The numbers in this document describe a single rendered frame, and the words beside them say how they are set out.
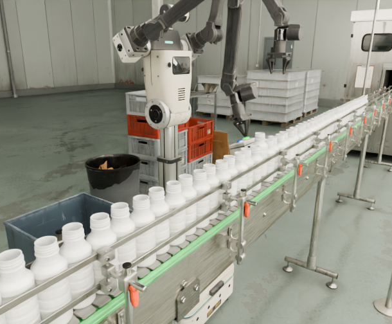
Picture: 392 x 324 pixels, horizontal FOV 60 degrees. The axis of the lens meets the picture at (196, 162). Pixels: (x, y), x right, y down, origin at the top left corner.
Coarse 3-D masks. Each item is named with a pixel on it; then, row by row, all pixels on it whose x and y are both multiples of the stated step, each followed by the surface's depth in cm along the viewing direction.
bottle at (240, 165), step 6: (240, 156) 111; (240, 162) 111; (240, 168) 111; (246, 168) 112; (246, 174) 112; (240, 180) 112; (246, 180) 113; (240, 186) 113; (246, 186) 114; (246, 192) 115
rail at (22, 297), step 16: (352, 112) 237; (240, 176) 108; (208, 192) 93; (176, 208) 83; (192, 224) 90; (128, 240) 70; (96, 256) 64; (144, 256) 75; (64, 272) 58; (96, 288) 65; (16, 304) 52; (48, 320) 57
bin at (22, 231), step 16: (48, 208) 122; (64, 208) 128; (80, 208) 134; (96, 208) 131; (16, 224) 113; (32, 224) 118; (48, 224) 123; (64, 224) 129; (16, 240) 108; (32, 240) 101; (32, 256) 104
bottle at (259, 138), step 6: (258, 132) 127; (258, 138) 124; (264, 138) 125; (252, 144) 127; (258, 144) 124; (264, 144) 125; (264, 150) 125; (264, 156) 125; (264, 168) 127; (264, 174) 127
